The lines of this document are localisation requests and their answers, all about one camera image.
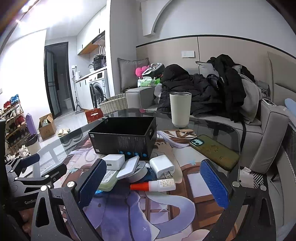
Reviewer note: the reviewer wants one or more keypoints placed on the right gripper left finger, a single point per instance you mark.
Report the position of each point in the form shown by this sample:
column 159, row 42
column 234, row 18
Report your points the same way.
column 59, row 212

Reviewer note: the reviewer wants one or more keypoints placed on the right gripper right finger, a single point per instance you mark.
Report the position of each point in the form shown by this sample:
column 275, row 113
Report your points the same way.
column 258, row 222

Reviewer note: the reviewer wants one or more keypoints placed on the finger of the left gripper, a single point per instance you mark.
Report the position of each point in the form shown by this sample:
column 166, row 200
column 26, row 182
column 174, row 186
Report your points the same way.
column 49, row 179
column 26, row 162

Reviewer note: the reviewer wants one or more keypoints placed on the blue plastic case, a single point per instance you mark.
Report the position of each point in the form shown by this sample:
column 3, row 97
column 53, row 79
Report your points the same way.
column 98, row 193

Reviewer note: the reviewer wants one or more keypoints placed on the green plastic case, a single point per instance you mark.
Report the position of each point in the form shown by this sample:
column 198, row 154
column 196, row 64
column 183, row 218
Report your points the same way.
column 109, row 180

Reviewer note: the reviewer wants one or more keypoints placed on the white square charger brick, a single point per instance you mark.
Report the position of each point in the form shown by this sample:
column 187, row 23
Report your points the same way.
column 114, row 161

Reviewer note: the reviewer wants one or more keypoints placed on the white power bank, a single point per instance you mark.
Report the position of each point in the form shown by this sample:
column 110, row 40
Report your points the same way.
column 128, row 168

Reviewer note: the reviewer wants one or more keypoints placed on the round silver USB hub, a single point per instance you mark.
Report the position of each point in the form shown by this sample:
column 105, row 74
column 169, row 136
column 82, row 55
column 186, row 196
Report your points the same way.
column 140, row 172

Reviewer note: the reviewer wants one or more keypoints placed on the glue bottle orange cap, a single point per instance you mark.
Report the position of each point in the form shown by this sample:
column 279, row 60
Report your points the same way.
column 162, row 185

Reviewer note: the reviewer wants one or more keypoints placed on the white pronged wall charger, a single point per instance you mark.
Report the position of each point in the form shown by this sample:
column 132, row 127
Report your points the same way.
column 162, row 166

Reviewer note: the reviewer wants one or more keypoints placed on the shoe rack with shoes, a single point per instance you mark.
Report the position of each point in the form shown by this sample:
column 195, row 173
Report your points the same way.
column 16, row 128

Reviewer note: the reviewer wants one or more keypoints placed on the brown cardboard box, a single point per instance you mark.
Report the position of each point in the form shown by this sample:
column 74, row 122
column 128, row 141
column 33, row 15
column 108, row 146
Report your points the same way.
column 47, row 126

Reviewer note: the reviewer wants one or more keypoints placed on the anime printed desk mat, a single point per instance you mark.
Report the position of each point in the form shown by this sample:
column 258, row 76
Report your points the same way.
column 187, row 213

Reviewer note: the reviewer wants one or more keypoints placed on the olive green cased phone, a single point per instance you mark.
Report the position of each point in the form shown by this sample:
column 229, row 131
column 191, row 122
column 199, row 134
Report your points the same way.
column 215, row 151

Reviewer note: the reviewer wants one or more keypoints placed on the grey sofa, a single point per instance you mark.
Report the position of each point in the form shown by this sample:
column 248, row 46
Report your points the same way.
column 264, row 123

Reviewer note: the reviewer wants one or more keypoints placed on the red box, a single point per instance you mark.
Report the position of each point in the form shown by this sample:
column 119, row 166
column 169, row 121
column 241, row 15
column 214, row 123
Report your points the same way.
column 93, row 115

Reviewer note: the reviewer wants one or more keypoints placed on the black cardboard box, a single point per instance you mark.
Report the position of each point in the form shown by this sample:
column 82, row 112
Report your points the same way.
column 129, row 135

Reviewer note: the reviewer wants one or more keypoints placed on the black framed glass door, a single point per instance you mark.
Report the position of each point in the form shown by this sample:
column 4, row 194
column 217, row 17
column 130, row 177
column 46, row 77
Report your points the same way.
column 57, row 79

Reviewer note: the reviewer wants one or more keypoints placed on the woven wicker basket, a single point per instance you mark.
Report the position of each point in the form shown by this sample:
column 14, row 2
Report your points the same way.
column 113, row 104

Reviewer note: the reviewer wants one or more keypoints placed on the white washing machine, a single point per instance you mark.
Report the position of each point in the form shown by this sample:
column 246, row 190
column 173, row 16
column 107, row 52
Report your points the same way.
column 99, row 89

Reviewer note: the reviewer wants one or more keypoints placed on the wooden pattern coaster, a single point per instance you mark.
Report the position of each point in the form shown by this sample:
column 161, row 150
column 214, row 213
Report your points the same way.
column 183, row 136

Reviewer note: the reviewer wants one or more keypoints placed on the black jacket pile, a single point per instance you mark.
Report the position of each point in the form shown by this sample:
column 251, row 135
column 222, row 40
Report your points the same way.
column 220, row 94

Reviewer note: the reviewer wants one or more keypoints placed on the grey cushion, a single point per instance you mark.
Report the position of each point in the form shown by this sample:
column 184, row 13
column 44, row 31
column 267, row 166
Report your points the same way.
column 128, row 78

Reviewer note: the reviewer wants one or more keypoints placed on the black air fryer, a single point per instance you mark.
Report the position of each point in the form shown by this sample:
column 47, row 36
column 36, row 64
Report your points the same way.
column 99, row 61

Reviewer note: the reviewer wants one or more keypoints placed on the cream tumbler cup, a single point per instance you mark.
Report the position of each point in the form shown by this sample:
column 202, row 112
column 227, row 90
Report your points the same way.
column 180, row 108

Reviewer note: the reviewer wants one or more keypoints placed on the green wet wipes pack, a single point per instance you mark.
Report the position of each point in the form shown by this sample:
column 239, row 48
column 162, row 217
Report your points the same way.
column 146, row 82

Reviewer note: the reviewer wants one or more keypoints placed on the pink plush toy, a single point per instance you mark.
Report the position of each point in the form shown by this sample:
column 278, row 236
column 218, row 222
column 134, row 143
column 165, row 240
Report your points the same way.
column 140, row 70

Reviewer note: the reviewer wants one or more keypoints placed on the helmet with visor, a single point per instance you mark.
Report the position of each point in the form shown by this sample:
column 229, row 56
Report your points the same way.
column 156, row 69

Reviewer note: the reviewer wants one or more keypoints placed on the wall power outlet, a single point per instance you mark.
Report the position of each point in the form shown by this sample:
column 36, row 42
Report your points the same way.
column 188, row 54

